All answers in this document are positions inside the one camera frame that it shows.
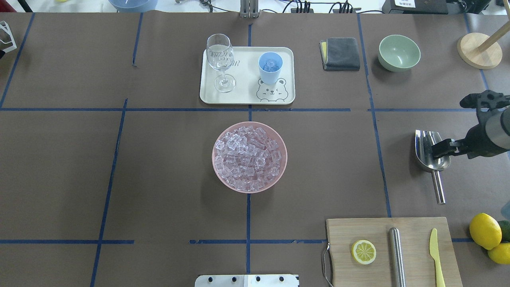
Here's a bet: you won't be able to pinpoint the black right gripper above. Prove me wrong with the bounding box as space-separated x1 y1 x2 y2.
432 125 496 159

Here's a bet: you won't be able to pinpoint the metal ice scoop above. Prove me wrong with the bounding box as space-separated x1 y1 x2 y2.
415 130 451 205

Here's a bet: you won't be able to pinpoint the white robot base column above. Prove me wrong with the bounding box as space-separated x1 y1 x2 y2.
194 274 300 287

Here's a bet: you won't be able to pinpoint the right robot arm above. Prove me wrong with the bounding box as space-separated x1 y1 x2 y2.
432 110 510 159

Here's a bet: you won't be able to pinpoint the ice cubes in cup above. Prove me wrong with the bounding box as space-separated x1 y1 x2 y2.
262 59 280 73

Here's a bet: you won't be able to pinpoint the blue plastic cup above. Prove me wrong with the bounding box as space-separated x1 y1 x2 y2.
257 51 283 84

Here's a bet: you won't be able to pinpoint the pile of clear ice cubes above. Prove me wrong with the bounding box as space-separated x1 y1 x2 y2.
214 126 282 191

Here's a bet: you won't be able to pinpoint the yellow lemon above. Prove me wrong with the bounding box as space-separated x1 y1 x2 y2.
469 213 502 250
487 243 510 265

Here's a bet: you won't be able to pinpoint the yellow plastic knife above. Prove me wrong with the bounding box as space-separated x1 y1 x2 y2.
429 228 446 287

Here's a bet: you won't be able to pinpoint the green avocado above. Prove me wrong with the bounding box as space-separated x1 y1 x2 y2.
498 220 510 243

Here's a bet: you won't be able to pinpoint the wooden paper towel stand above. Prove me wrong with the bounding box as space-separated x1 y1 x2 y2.
457 21 510 70

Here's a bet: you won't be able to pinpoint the green bowl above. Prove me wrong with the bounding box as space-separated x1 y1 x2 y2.
378 35 421 72

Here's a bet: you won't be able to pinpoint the wooden cutting board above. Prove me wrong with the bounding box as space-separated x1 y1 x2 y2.
326 217 463 287

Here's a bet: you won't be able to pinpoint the lemon half slice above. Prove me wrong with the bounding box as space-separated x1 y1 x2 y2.
350 240 377 265

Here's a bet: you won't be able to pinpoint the grey yellow folded cloth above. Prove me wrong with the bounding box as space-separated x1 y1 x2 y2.
320 37 361 71

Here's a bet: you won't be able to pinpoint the pink bowl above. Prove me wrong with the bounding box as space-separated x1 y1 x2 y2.
212 122 288 194

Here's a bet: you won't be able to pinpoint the cream bear tray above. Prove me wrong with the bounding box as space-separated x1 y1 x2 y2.
199 47 296 105

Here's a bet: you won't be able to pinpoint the clear wine glass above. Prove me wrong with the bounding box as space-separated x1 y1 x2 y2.
206 34 236 93

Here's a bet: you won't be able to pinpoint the blue bowl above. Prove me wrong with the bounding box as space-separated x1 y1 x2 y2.
108 0 158 13

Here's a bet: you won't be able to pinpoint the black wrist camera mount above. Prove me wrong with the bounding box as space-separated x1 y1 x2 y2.
459 90 510 123

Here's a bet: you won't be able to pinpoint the metal knife handle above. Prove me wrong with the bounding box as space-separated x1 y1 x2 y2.
389 227 406 287

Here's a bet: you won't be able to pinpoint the aluminium frame post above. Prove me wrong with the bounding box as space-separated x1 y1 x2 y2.
240 0 260 19

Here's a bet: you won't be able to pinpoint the white wire cup rack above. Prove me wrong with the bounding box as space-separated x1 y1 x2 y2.
0 21 18 58

